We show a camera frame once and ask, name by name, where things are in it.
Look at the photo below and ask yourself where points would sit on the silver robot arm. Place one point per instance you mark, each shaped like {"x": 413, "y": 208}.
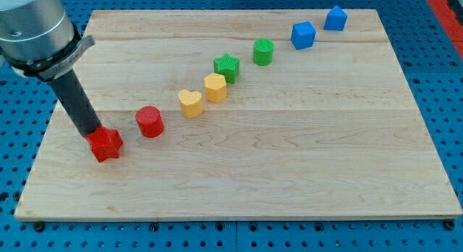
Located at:
{"x": 38, "y": 39}

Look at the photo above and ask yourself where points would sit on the light wooden board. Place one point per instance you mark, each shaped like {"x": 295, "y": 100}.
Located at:
{"x": 330, "y": 132}

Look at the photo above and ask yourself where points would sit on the yellow hexagon block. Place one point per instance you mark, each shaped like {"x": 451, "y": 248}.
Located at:
{"x": 215, "y": 87}

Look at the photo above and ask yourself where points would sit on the yellow heart block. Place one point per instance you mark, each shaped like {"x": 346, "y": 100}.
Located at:
{"x": 191, "y": 103}

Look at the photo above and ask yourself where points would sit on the green star block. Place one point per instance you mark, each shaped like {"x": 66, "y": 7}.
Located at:
{"x": 228, "y": 66}

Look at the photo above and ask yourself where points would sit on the green cylinder block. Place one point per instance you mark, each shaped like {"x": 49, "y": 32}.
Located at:
{"x": 263, "y": 51}

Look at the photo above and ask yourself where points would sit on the red cylinder block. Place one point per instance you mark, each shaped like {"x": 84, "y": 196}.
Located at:
{"x": 149, "y": 121}

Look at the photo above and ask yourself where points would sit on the blue cube block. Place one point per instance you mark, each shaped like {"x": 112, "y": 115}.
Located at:
{"x": 303, "y": 35}

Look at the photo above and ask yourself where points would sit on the red star block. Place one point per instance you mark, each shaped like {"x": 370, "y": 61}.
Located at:
{"x": 105, "y": 143}

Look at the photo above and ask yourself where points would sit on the blue pentagon block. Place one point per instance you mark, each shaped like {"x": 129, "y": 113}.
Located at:
{"x": 336, "y": 19}

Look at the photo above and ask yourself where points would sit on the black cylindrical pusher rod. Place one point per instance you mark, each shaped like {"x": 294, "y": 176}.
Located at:
{"x": 76, "y": 103}

